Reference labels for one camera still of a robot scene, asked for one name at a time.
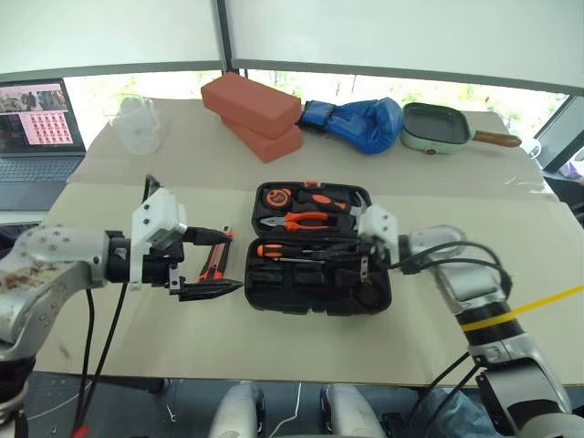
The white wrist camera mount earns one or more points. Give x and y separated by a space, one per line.
153 214
378 223

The dark monitor screen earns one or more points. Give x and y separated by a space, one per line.
559 137

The green electric frying pan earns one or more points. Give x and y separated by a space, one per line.
433 125

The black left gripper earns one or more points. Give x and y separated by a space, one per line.
159 269

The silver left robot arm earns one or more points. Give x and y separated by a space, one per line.
50 260

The black plastic tool case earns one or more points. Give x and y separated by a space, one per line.
319 302

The open laptop computer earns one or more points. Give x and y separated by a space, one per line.
36 137

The grey window frame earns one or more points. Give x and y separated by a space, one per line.
224 36

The orange black tape measure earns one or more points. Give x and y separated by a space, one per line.
276 197

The clear plastic measuring cup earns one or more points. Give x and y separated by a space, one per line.
137 128

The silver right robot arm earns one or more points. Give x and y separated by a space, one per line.
483 296

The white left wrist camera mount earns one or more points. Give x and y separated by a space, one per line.
153 214

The steel claw hammer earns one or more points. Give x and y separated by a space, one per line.
358 210

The red brick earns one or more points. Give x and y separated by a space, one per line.
274 146
251 100

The pale purple object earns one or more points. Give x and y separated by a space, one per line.
575 172

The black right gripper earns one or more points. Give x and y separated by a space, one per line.
373 256

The orange black utility knife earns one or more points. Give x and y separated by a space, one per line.
214 267

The white mug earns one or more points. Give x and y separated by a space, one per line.
536 148

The silver rounded leg housing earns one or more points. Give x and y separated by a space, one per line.
349 410
237 410

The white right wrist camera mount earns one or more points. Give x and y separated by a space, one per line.
378 223

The blue boxing glove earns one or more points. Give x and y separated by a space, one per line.
365 125

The white side desk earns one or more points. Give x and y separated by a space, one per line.
18 217

